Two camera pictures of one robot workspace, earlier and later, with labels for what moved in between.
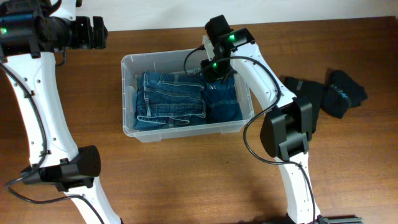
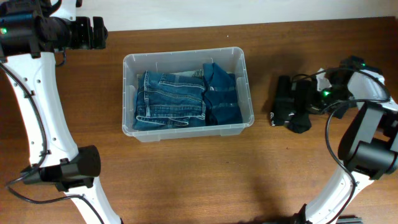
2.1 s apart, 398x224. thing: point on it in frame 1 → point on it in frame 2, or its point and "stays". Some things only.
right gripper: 211,75 → 313,101
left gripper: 86,41 stays
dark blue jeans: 163,99 stays
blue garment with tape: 222,101 stays
